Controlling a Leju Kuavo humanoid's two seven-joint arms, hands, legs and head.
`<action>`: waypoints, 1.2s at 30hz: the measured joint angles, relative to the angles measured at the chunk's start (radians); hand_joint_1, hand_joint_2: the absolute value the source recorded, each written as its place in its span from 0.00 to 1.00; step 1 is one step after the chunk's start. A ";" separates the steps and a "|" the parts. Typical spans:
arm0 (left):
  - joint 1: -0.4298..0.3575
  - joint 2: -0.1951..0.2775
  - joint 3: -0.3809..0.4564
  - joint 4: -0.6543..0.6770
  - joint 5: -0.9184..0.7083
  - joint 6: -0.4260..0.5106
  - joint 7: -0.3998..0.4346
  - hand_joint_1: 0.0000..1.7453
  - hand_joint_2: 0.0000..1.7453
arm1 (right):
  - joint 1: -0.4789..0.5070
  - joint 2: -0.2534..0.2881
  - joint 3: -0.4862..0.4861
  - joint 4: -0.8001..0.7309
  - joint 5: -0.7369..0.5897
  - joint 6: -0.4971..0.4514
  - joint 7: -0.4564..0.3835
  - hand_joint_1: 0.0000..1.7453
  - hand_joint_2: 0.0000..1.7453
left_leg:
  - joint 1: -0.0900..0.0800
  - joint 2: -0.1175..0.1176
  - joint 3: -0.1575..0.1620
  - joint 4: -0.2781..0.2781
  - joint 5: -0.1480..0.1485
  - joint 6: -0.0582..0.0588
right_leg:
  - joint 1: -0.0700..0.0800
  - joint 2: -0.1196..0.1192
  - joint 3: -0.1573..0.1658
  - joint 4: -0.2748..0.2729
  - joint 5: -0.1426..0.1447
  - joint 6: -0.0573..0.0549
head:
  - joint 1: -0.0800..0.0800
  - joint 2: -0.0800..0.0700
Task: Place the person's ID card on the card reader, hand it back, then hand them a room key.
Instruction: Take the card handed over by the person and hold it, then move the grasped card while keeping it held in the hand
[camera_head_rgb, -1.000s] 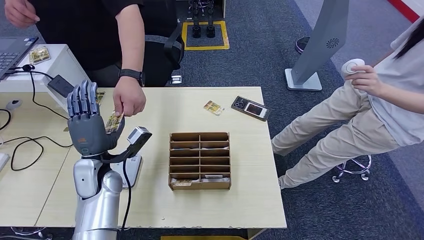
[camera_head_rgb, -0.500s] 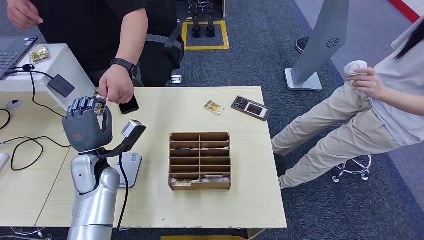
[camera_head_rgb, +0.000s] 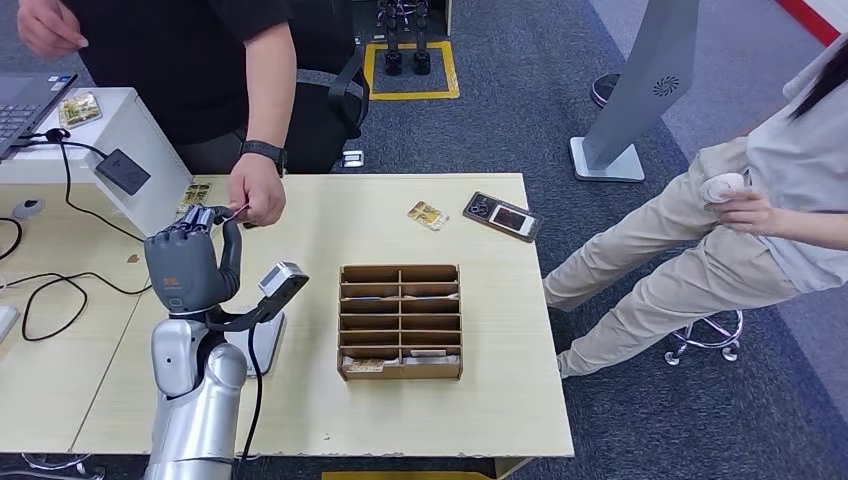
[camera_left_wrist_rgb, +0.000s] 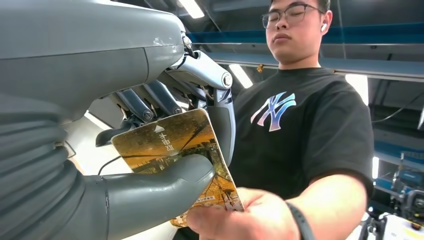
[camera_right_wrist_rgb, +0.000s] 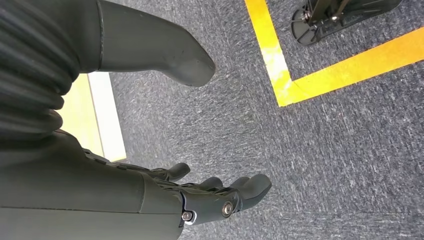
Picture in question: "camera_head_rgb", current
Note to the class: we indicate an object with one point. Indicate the black office chair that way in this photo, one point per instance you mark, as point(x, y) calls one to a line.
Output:
point(324, 126)

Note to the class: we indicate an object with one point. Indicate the person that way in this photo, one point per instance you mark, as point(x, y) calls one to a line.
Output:
point(696, 278)
point(179, 66)

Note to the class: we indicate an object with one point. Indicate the wooden table leg panel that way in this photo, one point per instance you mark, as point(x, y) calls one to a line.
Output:
point(513, 469)

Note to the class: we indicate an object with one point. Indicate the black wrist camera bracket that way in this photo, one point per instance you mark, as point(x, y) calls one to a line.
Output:
point(248, 318)

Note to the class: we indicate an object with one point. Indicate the cardboard slotted card organizer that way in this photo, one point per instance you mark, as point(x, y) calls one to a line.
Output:
point(399, 374)

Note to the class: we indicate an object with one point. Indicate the grey kiosk stand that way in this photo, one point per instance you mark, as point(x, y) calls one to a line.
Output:
point(642, 79)

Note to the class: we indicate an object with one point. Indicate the white ID card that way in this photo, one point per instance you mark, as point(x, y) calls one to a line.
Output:
point(236, 213)

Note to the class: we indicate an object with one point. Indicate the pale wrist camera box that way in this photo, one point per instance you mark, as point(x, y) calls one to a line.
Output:
point(281, 277)

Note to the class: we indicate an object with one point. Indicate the small black reader box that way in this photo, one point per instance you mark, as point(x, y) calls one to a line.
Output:
point(122, 172)

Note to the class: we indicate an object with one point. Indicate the person's forearm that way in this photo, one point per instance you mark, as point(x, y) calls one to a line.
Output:
point(818, 230)

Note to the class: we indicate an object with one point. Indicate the white keyboard corner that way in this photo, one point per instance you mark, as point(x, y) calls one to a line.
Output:
point(6, 324)

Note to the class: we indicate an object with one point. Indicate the person's hand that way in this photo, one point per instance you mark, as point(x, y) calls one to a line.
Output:
point(748, 213)

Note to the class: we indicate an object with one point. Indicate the yellow floor tape square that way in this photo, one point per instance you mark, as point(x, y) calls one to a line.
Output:
point(411, 95)

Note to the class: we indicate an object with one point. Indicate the person's left forearm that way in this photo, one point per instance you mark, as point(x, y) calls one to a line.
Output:
point(272, 93)

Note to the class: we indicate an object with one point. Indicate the person's left hand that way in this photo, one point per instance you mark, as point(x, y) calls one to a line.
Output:
point(258, 189)

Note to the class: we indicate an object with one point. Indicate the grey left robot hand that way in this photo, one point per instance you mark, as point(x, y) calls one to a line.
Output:
point(182, 268)

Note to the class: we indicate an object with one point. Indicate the person's right hand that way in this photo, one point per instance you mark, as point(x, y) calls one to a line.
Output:
point(50, 26)

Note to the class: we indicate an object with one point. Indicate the white card reader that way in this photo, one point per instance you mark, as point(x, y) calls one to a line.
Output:
point(268, 344)

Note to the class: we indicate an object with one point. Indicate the grey computer mouse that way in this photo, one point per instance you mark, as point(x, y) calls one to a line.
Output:
point(29, 209)

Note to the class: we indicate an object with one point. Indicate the red border strip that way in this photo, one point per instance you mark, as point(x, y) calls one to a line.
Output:
point(808, 20)

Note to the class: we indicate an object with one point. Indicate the black robot leg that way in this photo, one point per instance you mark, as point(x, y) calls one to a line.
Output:
point(422, 63)
point(393, 63)

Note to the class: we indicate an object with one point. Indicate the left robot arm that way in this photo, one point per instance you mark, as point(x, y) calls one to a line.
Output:
point(199, 404)

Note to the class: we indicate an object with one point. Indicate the black round base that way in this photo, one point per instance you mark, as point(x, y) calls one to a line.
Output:
point(601, 89)

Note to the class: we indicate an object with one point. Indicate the dark grey laptop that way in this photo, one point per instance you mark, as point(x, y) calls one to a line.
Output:
point(26, 106)

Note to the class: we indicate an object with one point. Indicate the small white object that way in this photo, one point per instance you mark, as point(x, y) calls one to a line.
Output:
point(721, 187)

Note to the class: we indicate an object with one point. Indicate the black wrist watch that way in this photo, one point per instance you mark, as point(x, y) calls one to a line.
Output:
point(265, 150)

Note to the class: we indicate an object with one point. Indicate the smartphone in dark case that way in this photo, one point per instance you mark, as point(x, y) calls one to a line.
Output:
point(503, 217)

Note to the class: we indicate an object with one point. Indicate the white raised stand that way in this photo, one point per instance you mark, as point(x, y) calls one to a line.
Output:
point(116, 116)

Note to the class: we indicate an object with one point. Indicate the yellow printed key card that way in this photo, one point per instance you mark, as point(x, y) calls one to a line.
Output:
point(364, 366)

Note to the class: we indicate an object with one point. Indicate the chrome stool base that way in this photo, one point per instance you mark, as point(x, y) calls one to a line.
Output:
point(712, 344)

